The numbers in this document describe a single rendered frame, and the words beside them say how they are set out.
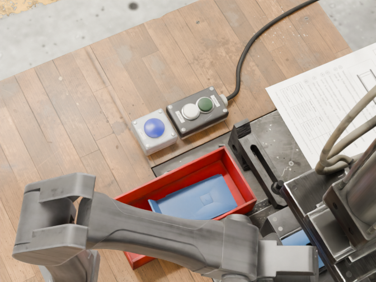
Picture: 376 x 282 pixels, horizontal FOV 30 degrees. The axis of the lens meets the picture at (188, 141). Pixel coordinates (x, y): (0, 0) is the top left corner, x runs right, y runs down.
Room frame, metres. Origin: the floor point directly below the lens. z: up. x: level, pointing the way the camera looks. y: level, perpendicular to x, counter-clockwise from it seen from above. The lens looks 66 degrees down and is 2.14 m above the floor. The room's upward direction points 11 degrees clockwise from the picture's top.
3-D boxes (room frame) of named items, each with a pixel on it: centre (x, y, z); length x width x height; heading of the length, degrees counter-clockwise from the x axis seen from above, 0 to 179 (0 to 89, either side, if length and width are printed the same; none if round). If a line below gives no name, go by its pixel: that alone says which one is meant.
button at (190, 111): (0.61, 0.01, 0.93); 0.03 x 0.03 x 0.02
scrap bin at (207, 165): (0.42, -0.01, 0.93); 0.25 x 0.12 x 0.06; 128
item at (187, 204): (0.43, -0.03, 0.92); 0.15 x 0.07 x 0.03; 125
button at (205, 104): (0.63, -0.02, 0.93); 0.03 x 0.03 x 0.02
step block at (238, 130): (0.56, -0.11, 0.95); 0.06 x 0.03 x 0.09; 38
